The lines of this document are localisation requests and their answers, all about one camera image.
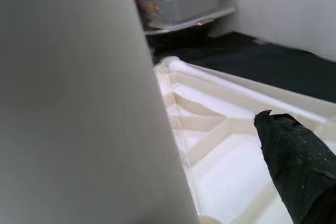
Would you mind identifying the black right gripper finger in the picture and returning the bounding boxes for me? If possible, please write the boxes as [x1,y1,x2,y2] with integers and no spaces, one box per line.
[253,108,336,224]

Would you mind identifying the white plastic children table top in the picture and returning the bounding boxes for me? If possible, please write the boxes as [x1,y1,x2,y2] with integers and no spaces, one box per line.
[152,56,336,224]

